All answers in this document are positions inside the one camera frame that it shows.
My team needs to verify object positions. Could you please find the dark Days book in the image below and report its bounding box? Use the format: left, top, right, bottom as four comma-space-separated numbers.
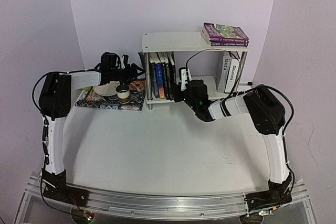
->
167, 52, 176, 100

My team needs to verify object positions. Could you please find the black gold-circle book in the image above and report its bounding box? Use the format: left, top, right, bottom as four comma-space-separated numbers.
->
161, 52, 170, 100

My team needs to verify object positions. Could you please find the blue orange paperback book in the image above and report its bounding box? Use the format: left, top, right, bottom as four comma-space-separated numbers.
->
155, 63, 165, 99

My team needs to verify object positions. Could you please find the Decorate Furniture large book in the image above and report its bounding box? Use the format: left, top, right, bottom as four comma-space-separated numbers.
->
225, 51, 240, 93

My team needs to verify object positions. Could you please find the grey ianra book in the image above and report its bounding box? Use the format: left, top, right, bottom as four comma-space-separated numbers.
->
215, 51, 232, 93

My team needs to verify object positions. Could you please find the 52-Storey Treehouse book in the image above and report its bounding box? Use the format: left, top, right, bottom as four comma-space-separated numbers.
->
208, 41, 249, 47

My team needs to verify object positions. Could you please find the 117-Storey Treehouse book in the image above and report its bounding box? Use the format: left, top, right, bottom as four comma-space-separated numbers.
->
201, 23, 249, 43

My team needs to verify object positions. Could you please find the dark blue barcode book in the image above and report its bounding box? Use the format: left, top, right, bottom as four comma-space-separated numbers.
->
149, 56, 159, 98

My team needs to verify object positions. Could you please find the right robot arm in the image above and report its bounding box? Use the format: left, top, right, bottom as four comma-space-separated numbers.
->
173, 80, 295, 212

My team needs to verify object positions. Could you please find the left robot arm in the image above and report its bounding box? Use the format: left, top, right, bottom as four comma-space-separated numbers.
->
34, 52, 145, 206

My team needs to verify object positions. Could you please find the white two-tier shelf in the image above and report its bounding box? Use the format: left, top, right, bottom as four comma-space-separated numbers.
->
142, 32, 252, 110

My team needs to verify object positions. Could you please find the small brown white cup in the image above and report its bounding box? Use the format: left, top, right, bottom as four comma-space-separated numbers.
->
116, 85, 130, 103

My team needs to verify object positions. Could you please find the pink white plate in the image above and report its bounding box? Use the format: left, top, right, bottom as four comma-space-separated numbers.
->
93, 81, 121, 97

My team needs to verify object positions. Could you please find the patterned placemat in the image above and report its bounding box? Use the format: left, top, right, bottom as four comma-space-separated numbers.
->
75, 79, 146, 111

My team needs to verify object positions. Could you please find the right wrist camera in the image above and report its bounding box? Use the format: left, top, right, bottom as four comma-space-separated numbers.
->
178, 67, 189, 91

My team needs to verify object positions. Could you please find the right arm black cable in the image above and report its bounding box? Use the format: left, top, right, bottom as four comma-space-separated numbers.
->
185, 48, 295, 190

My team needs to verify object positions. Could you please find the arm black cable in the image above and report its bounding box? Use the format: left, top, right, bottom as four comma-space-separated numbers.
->
31, 73, 50, 113
185, 48, 295, 190

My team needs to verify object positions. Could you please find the aluminium front rail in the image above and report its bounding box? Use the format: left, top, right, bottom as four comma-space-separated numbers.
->
25, 175, 310, 220

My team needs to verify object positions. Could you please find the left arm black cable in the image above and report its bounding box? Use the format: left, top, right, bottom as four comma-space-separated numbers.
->
31, 73, 50, 113

